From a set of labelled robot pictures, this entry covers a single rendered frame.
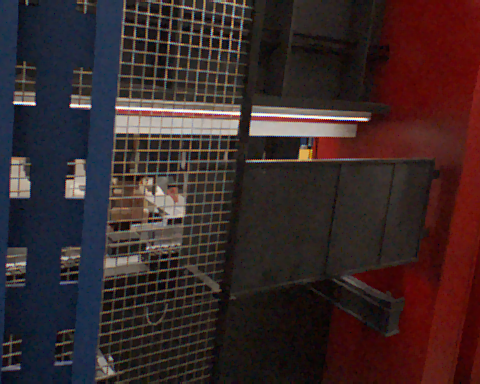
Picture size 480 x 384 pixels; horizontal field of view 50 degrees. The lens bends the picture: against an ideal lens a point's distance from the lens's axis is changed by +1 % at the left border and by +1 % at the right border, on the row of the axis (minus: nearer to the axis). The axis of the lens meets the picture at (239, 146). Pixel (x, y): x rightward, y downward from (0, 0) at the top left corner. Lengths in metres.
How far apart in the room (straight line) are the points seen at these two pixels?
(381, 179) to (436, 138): 0.39
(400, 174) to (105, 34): 1.86
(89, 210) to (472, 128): 2.03
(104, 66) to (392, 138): 2.18
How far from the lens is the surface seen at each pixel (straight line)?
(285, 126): 2.22
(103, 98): 0.27
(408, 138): 2.35
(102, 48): 0.26
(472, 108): 2.20
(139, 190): 2.80
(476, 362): 2.86
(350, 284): 2.05
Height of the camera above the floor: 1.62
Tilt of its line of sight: 9 degrees down
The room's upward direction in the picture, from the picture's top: 7 degrees clockwise
